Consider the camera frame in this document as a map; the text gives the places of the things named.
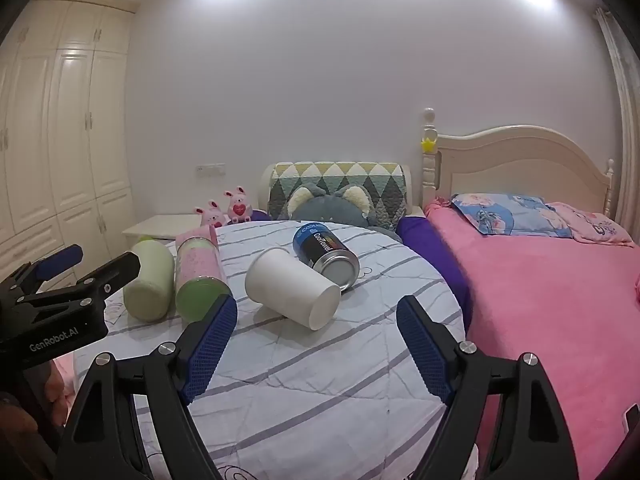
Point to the cream wooden bed headboard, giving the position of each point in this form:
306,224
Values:
510,165

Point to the triangle patterned quilted cushion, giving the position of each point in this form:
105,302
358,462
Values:
345,175

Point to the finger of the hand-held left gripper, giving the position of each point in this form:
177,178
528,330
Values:
116,272
55,263

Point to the pink plush toy red heart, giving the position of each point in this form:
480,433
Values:
239,208

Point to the grey cat plush pillow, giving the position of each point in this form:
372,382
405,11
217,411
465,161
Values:
325,208

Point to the cream curtain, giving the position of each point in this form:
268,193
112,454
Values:
625,110

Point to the pale green cup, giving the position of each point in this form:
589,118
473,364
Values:
147,280

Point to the small pink plush toy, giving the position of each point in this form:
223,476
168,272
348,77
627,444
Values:
212,216

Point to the white paper cup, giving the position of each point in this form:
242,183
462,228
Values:
285,280

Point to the purple bed sheet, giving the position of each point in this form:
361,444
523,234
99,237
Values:
425,241

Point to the pink and green bottle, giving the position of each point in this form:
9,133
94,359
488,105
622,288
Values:
197,266

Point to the yellow star toy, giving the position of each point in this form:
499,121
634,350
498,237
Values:
429,144

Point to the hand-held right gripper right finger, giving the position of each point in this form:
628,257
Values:
425,347

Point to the blue floral pillow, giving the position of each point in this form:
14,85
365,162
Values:
520,217

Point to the cream wardrobe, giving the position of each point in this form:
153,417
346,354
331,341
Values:
70,135

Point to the cream nightstand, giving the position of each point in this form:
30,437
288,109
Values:
160,225

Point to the pink printed pillow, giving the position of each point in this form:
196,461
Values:
595,225

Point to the blue metal can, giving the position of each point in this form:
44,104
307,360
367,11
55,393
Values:
320,251

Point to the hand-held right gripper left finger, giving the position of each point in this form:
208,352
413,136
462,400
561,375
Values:
210,347

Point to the pink fleece blanket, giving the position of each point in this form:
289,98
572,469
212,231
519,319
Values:
540,310

